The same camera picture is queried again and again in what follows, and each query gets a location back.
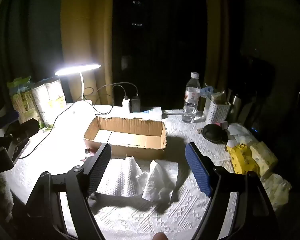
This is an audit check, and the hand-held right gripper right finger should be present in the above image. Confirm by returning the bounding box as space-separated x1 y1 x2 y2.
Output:
185 142 282 240

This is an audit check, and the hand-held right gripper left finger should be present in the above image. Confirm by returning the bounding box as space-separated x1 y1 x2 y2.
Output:
25 142 112 240

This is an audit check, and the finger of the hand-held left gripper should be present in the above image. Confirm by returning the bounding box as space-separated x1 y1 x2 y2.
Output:
6 118 40 140
0 111 19 128

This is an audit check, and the white embossed paper towel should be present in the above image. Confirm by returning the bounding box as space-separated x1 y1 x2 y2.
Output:
94 156 143 198

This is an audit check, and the cardboard box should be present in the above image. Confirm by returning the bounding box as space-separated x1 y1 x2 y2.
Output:
83 116 167 160

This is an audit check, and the pale yellow soft pack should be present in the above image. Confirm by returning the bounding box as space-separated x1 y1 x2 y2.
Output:
261 173 292 208

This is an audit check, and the green paper cups package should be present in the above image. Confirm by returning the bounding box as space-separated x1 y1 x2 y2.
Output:
7 77 42 125

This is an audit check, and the white paper cups package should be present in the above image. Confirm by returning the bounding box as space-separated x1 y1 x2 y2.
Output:
31 78 67 128

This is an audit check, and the fluffy beige cloth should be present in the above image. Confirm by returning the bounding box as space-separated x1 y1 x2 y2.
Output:
0 172 15 221

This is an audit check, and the black round pouch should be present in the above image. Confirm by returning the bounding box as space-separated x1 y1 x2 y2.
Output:
202 124 228 145

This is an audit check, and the yellow plastic bag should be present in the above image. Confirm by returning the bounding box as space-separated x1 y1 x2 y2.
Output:
226 144 260 176

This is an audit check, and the white plastic bag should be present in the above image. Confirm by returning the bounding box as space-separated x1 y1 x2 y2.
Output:
227 123 253 146

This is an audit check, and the white perforated basket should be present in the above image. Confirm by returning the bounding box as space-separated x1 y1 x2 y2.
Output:
204 96 232 125

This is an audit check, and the white charger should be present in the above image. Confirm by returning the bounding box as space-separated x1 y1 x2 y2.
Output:
121 97 131 115

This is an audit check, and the pale yellow tissue pack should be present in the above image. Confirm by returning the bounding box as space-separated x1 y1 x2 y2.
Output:
249 141 278 178

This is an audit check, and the white embossed tablecloth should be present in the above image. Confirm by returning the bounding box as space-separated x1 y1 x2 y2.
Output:
9 102 265 240

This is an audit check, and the clear water bottle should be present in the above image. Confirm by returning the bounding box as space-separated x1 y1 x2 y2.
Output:
182 72 201 124

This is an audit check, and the black power adapter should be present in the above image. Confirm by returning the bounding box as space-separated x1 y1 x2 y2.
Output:
131 94 141 113

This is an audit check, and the white tissue box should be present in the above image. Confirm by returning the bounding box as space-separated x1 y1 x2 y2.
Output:
129 106 163 120

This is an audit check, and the metal flask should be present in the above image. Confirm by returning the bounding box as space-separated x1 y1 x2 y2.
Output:
229 93 243 122

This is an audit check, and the blue plastic bag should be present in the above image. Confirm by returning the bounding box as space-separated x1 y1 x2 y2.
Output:
199 86 215 98

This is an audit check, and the white desk lamp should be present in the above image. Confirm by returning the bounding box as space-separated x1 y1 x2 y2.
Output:
54 64 102 105

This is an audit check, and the yellow curtain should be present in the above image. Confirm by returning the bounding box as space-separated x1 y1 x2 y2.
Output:
204 0 231 98
61 0 115 105

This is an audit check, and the black lamp cable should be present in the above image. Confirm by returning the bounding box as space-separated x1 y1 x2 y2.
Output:
18 87 115 159

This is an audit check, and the black charger cable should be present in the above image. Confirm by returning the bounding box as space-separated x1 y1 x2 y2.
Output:
97 82 139 101

